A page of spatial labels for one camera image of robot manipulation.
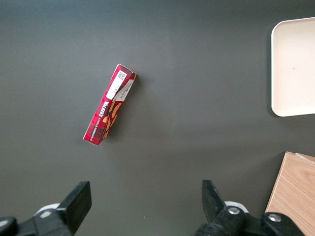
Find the cream rectangular tray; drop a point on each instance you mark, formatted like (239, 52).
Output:
(295, 68)

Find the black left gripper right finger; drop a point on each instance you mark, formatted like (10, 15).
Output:
(212, 201)

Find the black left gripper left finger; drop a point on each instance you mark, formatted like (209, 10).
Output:
(76, 201)

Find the red tartan shortbread box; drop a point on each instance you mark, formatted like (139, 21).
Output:
(108, 108)

